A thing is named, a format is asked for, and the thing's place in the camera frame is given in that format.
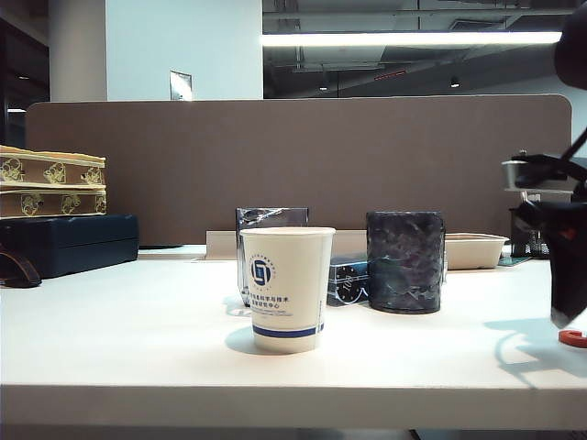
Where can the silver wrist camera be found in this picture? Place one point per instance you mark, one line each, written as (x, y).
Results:
(512, 175)

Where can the red ceiling sign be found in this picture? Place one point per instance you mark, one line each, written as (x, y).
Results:
(390, 75)

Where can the dark blue hard case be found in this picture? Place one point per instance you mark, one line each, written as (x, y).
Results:
(69, 247)

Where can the long ceiling light strip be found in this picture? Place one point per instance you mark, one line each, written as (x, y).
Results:
(413, 38)

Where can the teal letter board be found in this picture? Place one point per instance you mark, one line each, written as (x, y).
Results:
(506, 262)

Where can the beige oval tray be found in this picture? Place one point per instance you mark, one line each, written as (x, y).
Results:
(472, 252)

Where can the brown box yellow bear pattern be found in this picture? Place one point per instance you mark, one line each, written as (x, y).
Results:
(46, 204)
(46, 172)

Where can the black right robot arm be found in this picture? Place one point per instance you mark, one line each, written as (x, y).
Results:
(575, 55)

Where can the black mesh pen holder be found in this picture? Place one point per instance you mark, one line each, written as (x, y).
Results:
(534, 243)

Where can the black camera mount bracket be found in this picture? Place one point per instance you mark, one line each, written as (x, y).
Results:
(546, 167)

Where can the small dark blue box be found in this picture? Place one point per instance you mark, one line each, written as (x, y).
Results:
(346, 284)

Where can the brown desk divider panel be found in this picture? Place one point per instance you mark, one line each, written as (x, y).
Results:
(321, 160)

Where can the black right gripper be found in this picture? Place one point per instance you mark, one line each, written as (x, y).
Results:
(564, 220)

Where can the red plastic letter c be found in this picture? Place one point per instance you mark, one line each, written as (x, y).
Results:
(568, 337)

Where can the white paper cup blue logo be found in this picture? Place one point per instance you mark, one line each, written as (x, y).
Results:
(289, 284)

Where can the small wall sign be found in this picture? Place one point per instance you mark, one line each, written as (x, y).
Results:
(180, 86)

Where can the dark marbled mug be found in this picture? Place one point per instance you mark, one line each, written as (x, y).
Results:
(403, 261)

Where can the black pendant lamp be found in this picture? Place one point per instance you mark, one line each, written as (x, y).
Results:
(323, 86)
(454, 83)

